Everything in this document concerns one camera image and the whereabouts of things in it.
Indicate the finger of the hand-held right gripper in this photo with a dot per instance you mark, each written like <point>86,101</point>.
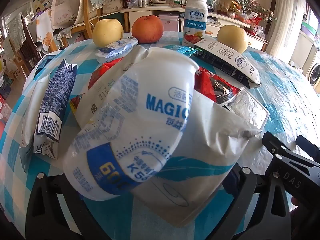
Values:
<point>310,150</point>
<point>273,145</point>

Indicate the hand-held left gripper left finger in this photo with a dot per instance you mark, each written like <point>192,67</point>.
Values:
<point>35,200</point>

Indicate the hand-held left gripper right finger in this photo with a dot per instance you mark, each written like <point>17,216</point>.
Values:
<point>277,210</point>

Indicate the red black milk tea packet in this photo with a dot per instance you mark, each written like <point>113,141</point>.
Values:
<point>215,87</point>

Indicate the crushed white yogurt bottle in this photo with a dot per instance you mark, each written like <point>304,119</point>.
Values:
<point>140,130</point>

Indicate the blue checked tablecloth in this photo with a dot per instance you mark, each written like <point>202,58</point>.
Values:
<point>287,92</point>

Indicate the white bag with teal feather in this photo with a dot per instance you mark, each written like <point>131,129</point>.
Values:
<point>212,135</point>

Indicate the white washing machine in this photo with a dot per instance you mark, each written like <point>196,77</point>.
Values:
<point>315,72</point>

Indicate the flattened black white carton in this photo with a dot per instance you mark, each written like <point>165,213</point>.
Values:
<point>225,60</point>

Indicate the flattened blue white milk carton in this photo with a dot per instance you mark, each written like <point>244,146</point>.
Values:
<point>57,100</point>

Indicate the yellow snack bag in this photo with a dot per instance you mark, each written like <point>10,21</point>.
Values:
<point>77,103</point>

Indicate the yellow pear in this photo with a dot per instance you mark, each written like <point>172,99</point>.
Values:
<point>232,38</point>

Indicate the red gift bag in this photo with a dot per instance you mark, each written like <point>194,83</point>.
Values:
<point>255,26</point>

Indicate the teal snack wrapper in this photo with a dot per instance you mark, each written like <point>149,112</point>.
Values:
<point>182,50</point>

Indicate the pink flower arrangement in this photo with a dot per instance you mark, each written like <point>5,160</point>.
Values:
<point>260,10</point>

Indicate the dark wooden chair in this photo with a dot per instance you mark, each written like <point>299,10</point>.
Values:
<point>27,52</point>

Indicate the golden gift bag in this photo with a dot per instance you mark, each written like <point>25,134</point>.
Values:
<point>226,5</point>

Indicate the white fruit yogurt drink bottle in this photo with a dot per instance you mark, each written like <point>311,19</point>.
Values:
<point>196,17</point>

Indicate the pink storage box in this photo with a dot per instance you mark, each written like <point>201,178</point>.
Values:
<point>170,22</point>

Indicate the white television cabinet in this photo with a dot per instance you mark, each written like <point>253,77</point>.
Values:
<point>172,10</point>

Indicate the small white blue packet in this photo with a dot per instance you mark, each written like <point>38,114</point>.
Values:
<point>115,50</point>

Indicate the white cloth with orange print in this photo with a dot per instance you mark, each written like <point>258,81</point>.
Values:
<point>45,30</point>

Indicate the red apple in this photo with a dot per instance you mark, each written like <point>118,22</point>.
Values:
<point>147,30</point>

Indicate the yellow-green apple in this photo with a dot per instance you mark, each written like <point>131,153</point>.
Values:
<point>107,32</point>

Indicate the wooden chair with lace covers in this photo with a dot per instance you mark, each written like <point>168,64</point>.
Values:
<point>65,7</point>

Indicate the pack of small bottles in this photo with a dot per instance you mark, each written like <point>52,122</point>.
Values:
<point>140,2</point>

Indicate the white cardboard box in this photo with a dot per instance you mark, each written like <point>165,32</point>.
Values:
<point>112,2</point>

